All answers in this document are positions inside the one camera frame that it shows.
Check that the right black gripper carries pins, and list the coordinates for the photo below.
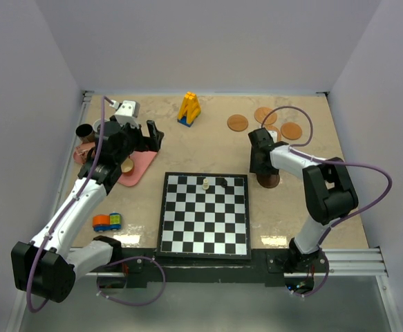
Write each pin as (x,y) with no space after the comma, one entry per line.
(256,167)

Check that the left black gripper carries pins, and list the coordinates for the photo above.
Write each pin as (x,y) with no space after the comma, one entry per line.
(151,143)

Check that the woven rattan coaster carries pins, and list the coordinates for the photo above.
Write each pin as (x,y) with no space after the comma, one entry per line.
(264,115)
(271,127)

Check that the light wooden coaster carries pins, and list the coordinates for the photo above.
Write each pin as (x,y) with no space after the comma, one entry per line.
(291,131)
(237,122)

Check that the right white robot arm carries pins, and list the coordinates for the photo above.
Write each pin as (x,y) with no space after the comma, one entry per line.
(328,189)

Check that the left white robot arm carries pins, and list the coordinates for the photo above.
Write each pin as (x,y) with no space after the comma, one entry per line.
(45,266)

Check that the orange cup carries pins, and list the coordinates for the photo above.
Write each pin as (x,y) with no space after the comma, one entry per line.
(127,167)

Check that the dark brown cup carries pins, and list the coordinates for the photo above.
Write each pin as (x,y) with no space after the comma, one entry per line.
(85,133)

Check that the pink plastic tray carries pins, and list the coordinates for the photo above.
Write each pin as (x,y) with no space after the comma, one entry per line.
(141,161)

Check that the yellow blue block structure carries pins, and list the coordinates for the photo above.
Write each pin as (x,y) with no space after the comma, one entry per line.
(189,109)

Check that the grey printed mug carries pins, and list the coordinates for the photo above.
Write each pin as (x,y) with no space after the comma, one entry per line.
(97,125)

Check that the white chess piece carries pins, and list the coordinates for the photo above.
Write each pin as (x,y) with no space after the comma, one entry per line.
(205,185)

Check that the orange blue toy car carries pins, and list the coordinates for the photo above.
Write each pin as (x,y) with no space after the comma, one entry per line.
(107,222)

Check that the black white chessboard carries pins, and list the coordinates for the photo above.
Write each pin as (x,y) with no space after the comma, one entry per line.
(198,223)

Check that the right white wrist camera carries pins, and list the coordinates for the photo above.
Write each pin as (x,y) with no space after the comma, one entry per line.
(274,135)

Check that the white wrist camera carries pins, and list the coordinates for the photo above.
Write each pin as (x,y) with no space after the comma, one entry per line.
(274,135)
(126,113)

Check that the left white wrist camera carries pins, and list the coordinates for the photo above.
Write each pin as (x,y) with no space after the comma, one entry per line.
(126,113)

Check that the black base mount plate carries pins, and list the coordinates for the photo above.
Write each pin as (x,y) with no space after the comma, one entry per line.
(270,267)

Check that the aluminium rail frame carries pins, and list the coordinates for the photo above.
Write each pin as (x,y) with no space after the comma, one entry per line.
(356,262)

